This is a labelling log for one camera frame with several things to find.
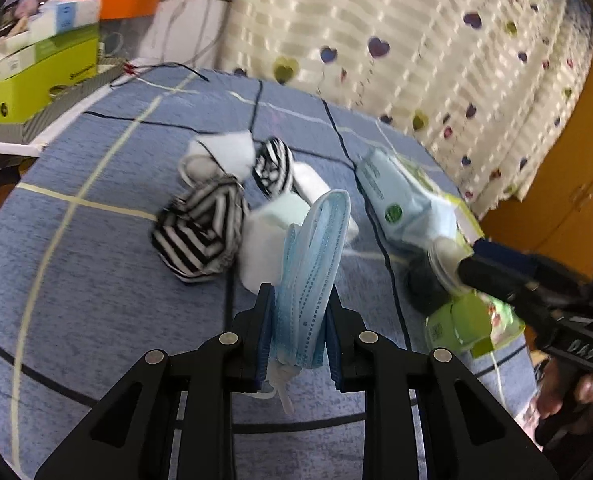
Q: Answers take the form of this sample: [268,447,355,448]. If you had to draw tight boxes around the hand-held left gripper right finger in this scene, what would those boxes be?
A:
[327,292,560,480]

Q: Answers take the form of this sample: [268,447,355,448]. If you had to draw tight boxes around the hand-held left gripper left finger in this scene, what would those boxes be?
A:
[34,282,277,480]

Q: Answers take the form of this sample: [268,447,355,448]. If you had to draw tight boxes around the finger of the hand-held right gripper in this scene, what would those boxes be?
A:
[457,255,557,321]
[471,239,542,273]

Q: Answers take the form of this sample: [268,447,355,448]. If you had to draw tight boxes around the green and white box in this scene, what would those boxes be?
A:
[439,192,527,361]

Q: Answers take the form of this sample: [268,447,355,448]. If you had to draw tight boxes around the stack of blue face masks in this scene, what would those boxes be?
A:
[256,190,352,413]

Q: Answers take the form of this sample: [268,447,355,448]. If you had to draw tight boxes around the black white striped sock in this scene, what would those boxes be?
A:
[252,137,294,198]
[150,180,250,286]

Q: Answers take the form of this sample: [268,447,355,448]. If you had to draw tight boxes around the green round container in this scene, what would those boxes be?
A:
[424,292,495,356]

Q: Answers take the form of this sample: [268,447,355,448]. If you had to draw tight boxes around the dark jar with clear lid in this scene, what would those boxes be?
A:
[407,237,470,313]

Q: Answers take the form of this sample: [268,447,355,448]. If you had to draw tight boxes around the wet wipes packet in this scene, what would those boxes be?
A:
[355,147,460,248]

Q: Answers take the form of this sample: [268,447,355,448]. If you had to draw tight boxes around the wooden cabinet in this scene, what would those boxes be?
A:
[479,30,593,281]

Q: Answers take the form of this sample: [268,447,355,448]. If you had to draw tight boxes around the cream heart print curtain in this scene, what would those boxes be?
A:
[219,0,593,221]

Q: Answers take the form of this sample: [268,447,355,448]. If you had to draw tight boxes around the striped storage box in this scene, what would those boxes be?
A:
[0,62,127,143]

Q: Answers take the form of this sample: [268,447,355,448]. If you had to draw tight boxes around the white shelf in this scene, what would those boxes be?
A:
[0,140,47,157]

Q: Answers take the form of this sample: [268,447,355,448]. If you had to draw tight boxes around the clear plastic bin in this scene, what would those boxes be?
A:
[96,15,167,68]

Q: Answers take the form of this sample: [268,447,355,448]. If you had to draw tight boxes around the green cardboard box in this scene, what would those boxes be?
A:
[0,25,101,123]

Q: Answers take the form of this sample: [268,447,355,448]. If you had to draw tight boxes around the orange tray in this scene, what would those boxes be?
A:
[96,0,162,21]

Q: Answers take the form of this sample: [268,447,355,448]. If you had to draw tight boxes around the white and blue box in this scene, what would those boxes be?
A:
[26,0,102,43]

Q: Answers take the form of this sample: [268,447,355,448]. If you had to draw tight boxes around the black cable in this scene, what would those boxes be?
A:
[109,62,210,88]

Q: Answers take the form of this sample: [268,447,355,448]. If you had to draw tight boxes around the white cable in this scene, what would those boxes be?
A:
[166,0,227,68]

